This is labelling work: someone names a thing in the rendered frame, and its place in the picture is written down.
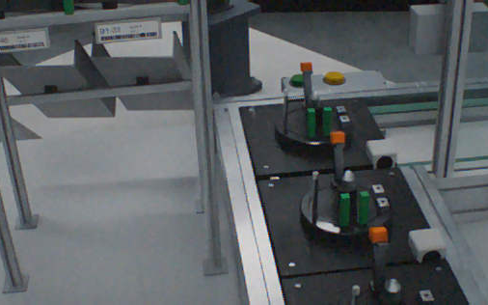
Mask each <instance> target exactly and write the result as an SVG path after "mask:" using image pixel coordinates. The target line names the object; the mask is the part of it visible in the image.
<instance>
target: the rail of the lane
mask: <svg viewBox="0 0 488 305"><path fill-rule="evenodd" d="M439 87H440V80H435V81H425V82H416V83H395V84H386V85H375V86H365V87H356V86H355V87H345V88H335V89H325V90H314V91H313V92H318V94H319V95H320V99H337V98H348V97H363V99H364V101H365V102H366V104H367V106H368V107H376V106H386V105H396V104H415V103H425V102H434V101H439ZM304 100H305V97H304V91H295V92H288V102H297V101H304ZM211 103H212V117H213V131H214V146H215V153H217V143H216V129H215V115H214V109H221V108H224V109H225V112H228V108H232V107H238V112H239V107H240V106H246V105H266V104H277V103H284V93H274V94H264V95H253V96H243V97H213V98H212V99H211Z"/></svg>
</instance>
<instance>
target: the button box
mask: <svg viewBox="0 0 488 305"><path fill-rule="evenodd" d="M325 74H326V73H323V74H318V75H312V90H313V91H314V90H325V89H335V88H345V87H355V86H356V87H365V86H375V85H386V84H387V81H386V80H385V78H384V77H383V75H382V74H381V73H380V70H378V69H377V70H369V71H359V72H351V71H349V72H342V74H343V75H344V81H343V82H341V83H340V84H329V83H327V82H326V81H325ZM291 76H292V75H291ZM291 76H287V77H285V76H284V77H282V93H283V92H284V90H288V91H289V92H295V91H304V86H303V87H298V86H294V85H292V84H291V83H290V77H291Z"/></svg>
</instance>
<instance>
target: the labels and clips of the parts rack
mask: <svg viewBox="0 0 488 305"><path fill-rule="evenodd" d="M63 4H64V9H65V14H66V15H73V14H74V6H73V1H72V0H63ZM101 6H102V10H103V11H106V10H116V9H117V8H118V1H117V0H101ZM4 18H5V12H4V9H0V20H1V19H4ZM161 29H162V23H161V17H156V18H145V19H135V20H124V21H112V22H101V23H95V36H96V44H100V43H110V42H132V41H142V40H154V39H162V33H161ZM46 48H51V44H50V40H49V36H48V31H47V27H45V28H35V29H23V30H12V31H2V32H0V54H3V53H14V52H22V51H31V50H39V49H46ZM187 90H193V82H192V79H184V80H172V81H161V82H150V83H149V78H148V77H137V84H130V85H119V86H109V87H98V88H91V89H78V90H68V91H58V89H57V86H44V91H45V93H37V94H28V95H17V96H7V98H6V103H7V106H16V105H25V104H36V103H46V102H55V101H65V100H75V99H85V98H95V97H115V96H125V95H136V94H145V93H157V92H177V91H187Z"/></svg>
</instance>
